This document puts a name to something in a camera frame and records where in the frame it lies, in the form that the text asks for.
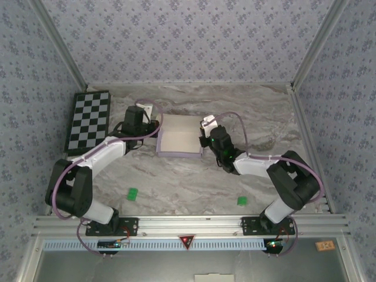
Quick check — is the aluminium frame post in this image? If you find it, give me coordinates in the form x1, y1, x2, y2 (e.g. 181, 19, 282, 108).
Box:
29, 0, 89, 91
290, 0, 350, 90

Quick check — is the red triangle sign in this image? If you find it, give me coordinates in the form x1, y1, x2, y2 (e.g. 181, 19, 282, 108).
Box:
178, 234, 196, 251

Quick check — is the brown printed tag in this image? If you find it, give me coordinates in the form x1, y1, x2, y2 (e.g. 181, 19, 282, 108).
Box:
315, 240, 334, 253

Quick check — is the aluminium side rail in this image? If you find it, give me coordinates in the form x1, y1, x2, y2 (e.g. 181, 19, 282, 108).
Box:
286, 85, 337, 214
45, 85, 90, 217

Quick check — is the slotted grey cable duct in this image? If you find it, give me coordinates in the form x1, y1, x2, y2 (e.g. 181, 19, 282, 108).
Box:
42, 238, 283, 252

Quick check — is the black grey checkerboard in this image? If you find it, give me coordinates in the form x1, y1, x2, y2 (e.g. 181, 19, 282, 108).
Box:
63, 90, 112, 156

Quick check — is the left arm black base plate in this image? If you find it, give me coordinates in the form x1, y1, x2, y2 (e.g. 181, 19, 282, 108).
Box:
85, 216, 139, 237

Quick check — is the white lavender paper box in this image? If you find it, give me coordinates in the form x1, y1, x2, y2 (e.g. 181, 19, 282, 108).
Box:
155, 113, 204, 159

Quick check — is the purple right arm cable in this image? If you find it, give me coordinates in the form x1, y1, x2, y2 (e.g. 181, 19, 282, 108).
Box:
213, 111, 325, 259

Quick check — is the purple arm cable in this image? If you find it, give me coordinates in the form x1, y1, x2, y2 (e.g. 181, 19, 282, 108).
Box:
213, 111, 325, 259
50, 98, 164, 259

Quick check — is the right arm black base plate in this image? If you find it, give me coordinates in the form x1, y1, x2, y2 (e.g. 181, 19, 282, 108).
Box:
241, 216, 296, 237

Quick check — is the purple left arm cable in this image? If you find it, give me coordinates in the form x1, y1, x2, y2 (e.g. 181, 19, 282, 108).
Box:
50, 98, 164, 259

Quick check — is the long aluminium base rail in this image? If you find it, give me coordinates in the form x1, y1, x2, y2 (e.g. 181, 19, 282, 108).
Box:
32, 214, 352, 237

